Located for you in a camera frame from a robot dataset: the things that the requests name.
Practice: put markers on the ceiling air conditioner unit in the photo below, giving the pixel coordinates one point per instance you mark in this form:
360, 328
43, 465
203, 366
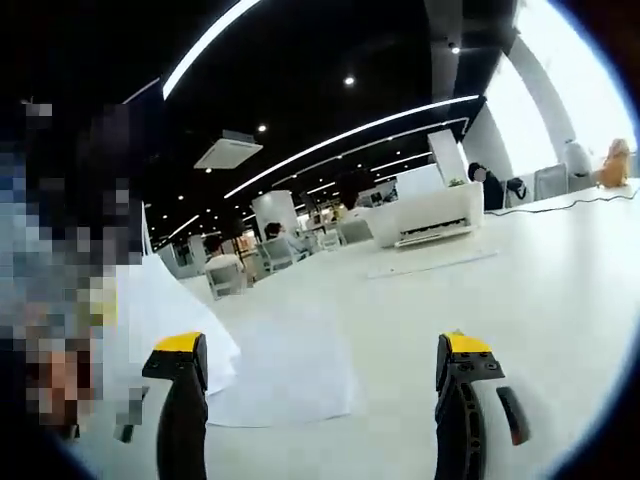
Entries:
227, 150

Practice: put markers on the white office chair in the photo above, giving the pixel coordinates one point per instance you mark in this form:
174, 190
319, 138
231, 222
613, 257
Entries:
225, 280
277, 255

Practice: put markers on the orange plush toy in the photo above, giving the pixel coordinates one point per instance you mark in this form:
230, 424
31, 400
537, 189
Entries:
617, 167

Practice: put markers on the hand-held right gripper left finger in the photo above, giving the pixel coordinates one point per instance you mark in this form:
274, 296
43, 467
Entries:
182, 400

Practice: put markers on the long ceiling light strip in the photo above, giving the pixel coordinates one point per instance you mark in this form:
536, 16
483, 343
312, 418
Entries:
210, 50

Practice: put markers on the narrow window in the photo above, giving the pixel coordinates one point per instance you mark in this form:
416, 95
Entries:
505, 115

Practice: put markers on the white rounded appliance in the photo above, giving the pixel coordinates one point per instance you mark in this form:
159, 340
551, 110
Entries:
577, 157

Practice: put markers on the large window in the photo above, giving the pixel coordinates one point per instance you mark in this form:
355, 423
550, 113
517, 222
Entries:
590, 75

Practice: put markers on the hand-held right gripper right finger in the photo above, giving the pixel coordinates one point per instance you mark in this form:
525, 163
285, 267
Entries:
465, 410

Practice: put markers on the grey chair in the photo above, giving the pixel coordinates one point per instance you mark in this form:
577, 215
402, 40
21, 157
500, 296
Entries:
550, 180

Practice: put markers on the small black device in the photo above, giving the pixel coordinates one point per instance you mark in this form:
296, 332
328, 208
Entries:
515, 187

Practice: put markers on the white printer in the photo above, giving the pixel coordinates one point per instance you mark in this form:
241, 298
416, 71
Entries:
430, 210

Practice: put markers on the white table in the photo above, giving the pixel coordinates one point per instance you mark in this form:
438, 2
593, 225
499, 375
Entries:
400, 310

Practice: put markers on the thin ceiling light strip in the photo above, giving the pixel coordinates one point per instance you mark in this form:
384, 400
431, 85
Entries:
350, 135

